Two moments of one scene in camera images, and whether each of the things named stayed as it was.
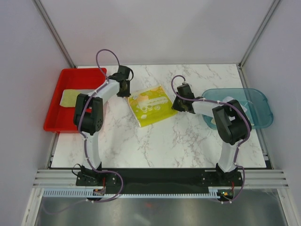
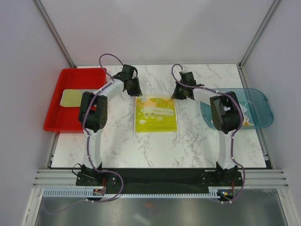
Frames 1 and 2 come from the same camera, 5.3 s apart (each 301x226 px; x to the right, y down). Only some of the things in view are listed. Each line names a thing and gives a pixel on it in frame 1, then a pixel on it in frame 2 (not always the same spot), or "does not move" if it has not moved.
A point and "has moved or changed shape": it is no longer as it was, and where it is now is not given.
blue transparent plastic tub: (255, 100) does not move
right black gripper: (175, 106) to (176, 95)
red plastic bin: (61, 119) does not move
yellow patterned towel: (151, 105) has moved or changed shape
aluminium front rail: (267, 178) does not move
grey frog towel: (69, 96) does not move
